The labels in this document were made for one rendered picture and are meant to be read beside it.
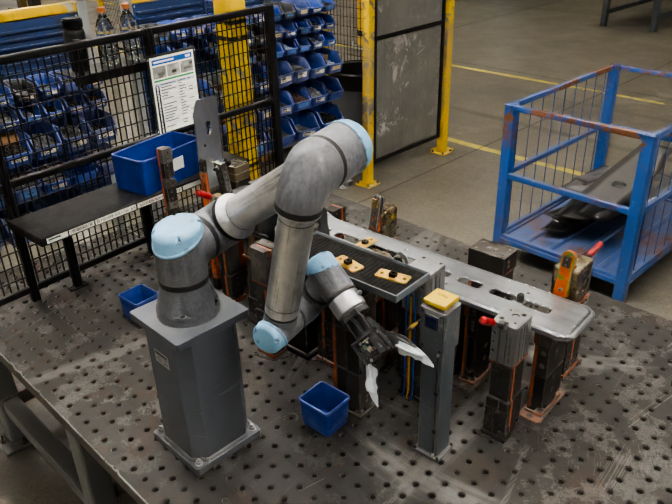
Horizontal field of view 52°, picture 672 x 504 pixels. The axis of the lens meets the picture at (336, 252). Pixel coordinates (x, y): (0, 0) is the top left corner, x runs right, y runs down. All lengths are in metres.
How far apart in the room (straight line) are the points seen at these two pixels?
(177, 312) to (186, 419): 0.29
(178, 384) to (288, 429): 0.37
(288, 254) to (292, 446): 0.66
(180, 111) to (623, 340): 1.81
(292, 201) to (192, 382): 0.58
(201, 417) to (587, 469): 0.96
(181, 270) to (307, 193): 0.41
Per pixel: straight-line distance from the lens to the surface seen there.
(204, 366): 1.68
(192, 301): 1.62
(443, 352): 1.62
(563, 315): 1.87
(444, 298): 1.58
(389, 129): 5.22
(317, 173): 1.29
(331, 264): 1.54
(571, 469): 1.89
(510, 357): 1.74
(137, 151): 2.69
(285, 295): 1.44
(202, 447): 1.82
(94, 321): 2.50
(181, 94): 2.82
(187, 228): 1.57
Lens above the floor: 2.00
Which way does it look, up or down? 28 degrees down
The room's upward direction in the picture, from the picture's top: 2 degrees counter-clockwise
